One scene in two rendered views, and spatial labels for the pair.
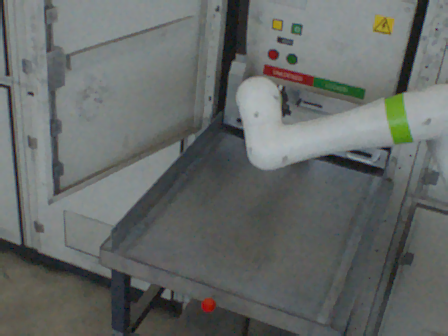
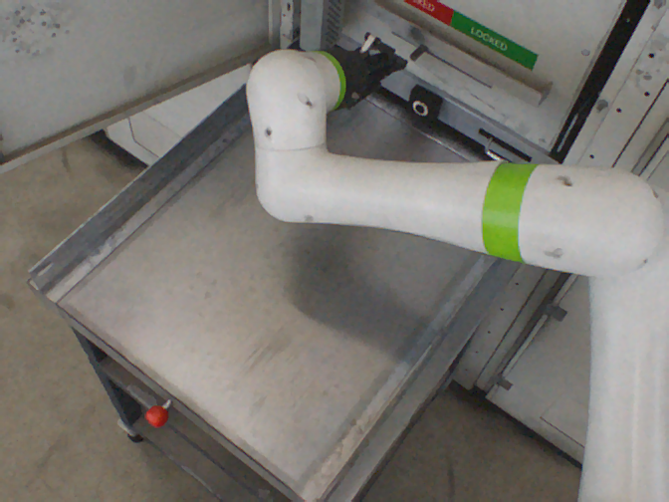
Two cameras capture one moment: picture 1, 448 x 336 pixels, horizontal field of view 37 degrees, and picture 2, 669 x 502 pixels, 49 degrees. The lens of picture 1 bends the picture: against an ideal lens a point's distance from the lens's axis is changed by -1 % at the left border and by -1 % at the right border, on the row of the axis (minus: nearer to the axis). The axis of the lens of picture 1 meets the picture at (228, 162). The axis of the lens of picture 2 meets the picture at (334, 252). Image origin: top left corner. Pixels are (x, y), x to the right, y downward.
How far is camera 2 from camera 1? 90 cm
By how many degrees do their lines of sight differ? 28
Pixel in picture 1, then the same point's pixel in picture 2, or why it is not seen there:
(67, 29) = not seen: outside the picture
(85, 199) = not seen: hidden behind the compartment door
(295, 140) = (325, 197)
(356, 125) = (427, 209)
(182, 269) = (134, 347)
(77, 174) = (39, 129)
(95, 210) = (159, 113)
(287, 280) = (289, 398)
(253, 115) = (263, 131)
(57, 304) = not seen: hidden behind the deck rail
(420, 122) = (542, 249)
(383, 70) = (574, 31)
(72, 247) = (141, 145)
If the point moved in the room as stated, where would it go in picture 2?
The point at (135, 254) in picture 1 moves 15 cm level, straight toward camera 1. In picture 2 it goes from (75, 304) to (40, 392)
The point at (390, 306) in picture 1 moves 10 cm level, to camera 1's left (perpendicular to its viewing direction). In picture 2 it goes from (524, 352) to (482, 338)
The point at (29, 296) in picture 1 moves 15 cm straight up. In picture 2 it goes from (87, 198) to (75, 168)
